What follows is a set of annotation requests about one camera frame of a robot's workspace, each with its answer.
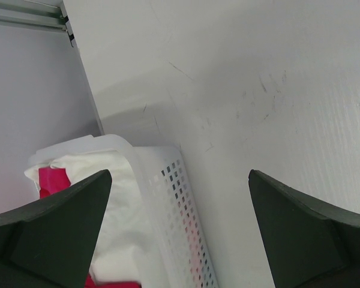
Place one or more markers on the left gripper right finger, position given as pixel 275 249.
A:
pixel 308 242

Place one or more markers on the left aluminium corner profile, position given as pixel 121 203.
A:
pixel 46 15

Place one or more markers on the pale pink white garment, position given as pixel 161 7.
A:
pixel 117 252

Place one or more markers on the white laundry basket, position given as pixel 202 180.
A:
pixel 168 198

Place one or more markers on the magenta t-shirt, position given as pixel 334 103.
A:
pixel 54 180

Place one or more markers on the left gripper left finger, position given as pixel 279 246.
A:
pixel 50 242

